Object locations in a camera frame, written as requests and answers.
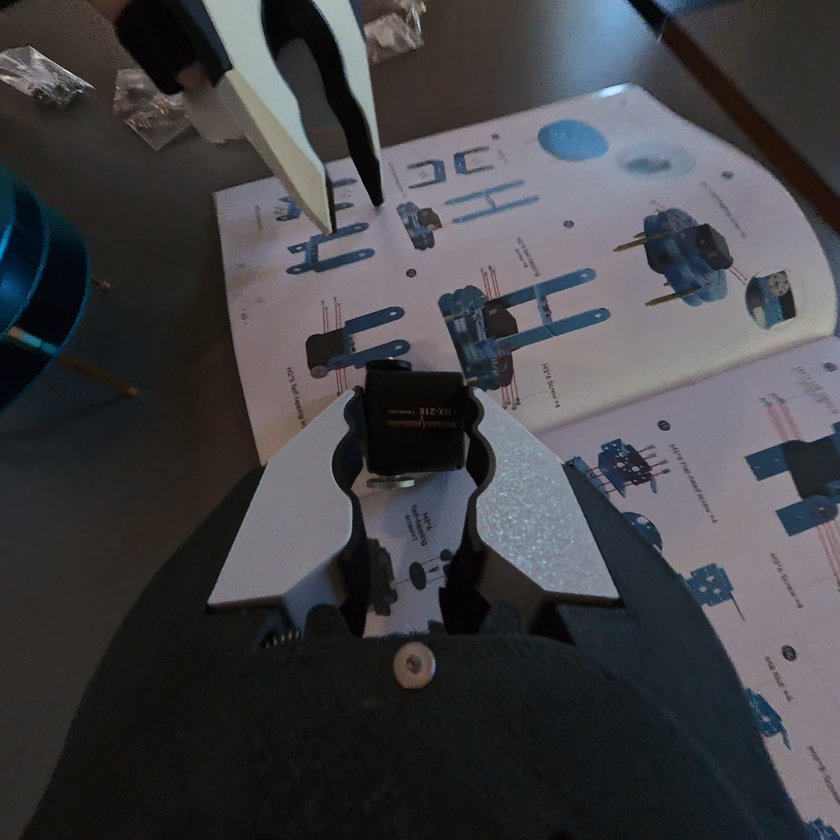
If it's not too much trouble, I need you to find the small clear screw bag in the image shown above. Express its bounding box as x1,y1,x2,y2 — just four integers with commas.
112,69,191,153
0,46,96,106

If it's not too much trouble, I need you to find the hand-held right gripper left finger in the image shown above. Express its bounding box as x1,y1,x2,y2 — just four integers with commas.
209,387,367,637

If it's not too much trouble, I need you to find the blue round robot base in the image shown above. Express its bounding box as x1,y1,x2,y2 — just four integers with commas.
0,161,142,414

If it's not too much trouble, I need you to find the dark desk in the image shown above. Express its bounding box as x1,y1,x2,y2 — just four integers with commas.
0,0,840,840

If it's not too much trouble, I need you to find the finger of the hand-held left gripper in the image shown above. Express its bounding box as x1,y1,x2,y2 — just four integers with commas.
262,0,386,209
190,0,337,235

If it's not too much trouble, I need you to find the white instruction manual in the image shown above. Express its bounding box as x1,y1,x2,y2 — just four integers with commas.
213,82,840,840

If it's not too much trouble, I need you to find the black servo motor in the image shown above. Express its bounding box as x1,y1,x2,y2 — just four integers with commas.
363,357,471,491

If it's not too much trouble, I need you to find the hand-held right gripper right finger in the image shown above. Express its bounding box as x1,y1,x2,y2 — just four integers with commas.
445,387,621,635

